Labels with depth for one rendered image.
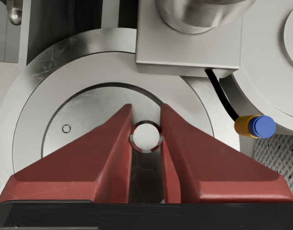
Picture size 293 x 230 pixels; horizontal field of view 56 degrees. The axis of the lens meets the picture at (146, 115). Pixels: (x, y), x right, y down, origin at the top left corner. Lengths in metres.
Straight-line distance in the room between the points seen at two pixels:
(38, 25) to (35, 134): 0.08
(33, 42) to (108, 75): 0.06
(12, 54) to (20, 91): 2.83
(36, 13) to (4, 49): 2.89
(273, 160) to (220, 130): 0.22
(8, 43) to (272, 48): 2.95
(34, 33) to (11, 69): 0.36
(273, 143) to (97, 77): 0.27
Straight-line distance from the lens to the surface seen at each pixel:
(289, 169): 0.35
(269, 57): 0.19
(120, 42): 0.17
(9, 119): 0.18
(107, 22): 2.54
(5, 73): 0.56
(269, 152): 0.39
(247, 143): 0.52
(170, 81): 0.16
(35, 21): 0.20
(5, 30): 3.13
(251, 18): 0.19
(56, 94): 0.16
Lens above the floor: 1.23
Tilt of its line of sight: 1 degrees down
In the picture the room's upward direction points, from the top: 177 degrees counter-clockwise
